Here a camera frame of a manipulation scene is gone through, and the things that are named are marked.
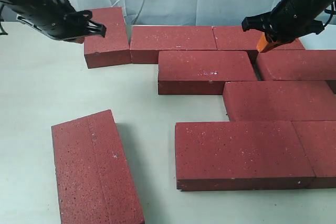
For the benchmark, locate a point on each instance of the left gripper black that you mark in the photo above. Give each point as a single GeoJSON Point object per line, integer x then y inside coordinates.
{"type": "Point", "coordinates": [58, 20]}

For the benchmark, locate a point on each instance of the right third row red brick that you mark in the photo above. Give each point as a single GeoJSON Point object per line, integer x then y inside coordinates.
{"type": "Point", "coordinates": [279, 101]}

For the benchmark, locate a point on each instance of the back row right red brick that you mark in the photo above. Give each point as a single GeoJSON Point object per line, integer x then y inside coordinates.
{"type": "Point", "coordinates": [233, 38]}

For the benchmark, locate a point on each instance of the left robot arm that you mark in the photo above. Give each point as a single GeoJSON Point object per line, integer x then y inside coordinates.
{"type": "Point", "coordinates": [56, 19]}

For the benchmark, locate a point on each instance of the right second row red brick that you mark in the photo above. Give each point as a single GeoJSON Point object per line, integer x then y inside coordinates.
{"type": "Point", "coordinates": [297, 65]}

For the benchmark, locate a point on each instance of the long red brick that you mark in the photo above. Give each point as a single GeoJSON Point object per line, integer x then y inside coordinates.
{"type": "Point", "coordinates": [94, 182]}

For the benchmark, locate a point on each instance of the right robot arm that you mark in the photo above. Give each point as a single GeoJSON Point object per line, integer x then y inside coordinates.
{"type": "Point", "coordinates": [287, 21]}

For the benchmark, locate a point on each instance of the front large red brick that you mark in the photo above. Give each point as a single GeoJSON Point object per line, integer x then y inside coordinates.
{"type": "Point", "coordinates": [212, 156]}

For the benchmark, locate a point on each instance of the front right edge red brick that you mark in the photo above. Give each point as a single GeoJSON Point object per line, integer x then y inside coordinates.
{"type": "Point", "coordinates": [318, 141]}

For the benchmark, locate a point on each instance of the red brick with white scratches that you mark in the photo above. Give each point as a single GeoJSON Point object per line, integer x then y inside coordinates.
{"type": "Point", "coordinates": [200, 72]}

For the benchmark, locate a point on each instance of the back row left red brick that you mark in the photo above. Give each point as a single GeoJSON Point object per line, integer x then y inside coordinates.
{"type": "Point", "coordinates": [147, 41]}

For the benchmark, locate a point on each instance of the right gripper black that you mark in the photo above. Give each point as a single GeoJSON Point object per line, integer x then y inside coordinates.
{"type": "Point", "coordinates": [289, 20]}

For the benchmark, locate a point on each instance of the angled red brick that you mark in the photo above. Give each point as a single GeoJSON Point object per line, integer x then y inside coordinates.
{"type": "Point", "coordinates": [113, 49]}

